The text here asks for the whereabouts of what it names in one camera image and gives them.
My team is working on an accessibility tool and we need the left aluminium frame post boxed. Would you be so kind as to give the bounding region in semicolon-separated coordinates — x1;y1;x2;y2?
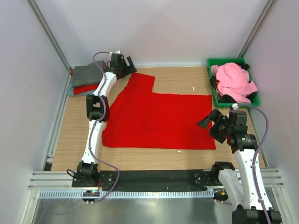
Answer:
27;0;71;72

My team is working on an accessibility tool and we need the aluminium frame post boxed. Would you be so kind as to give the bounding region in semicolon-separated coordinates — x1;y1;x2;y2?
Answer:
238;0;277;58
27;0;71;72

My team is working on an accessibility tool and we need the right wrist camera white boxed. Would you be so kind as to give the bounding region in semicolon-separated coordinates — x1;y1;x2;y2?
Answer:
229;103;239;110

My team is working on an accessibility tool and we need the folded grey t shirt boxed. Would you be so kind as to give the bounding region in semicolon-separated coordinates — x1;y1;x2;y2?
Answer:
71;63;103;88

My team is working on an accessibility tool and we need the green plastic bin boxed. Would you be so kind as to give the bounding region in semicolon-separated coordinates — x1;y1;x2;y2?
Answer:
207;57;261;109

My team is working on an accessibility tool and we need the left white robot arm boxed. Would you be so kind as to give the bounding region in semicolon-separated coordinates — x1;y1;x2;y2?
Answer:
72;50;137;187

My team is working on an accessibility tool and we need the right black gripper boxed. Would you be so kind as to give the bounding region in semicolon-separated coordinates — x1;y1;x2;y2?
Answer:
196;108;233;143

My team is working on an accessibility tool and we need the right aluminium frame post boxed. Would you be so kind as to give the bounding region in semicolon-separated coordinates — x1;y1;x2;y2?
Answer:
238;0;277;58

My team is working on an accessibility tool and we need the pink t shirt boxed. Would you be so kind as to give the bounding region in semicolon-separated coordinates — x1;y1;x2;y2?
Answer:
211;62;259;104

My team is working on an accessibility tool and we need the red t shirt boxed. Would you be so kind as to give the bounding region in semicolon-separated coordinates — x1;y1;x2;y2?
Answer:
102;73;216;150
71;67;103;95

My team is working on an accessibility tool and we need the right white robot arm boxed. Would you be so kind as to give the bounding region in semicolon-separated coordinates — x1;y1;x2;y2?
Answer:
197;109;282;224

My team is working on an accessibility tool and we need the white slotted cable duct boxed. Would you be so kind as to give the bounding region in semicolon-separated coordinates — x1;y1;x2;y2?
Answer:
39;189;214;199

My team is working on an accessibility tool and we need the folded red t shirt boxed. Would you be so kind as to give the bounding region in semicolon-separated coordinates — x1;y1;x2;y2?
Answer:
71;67;103;95

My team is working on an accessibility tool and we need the aluminium front rail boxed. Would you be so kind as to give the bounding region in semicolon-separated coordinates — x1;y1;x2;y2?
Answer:
28;168;284;189

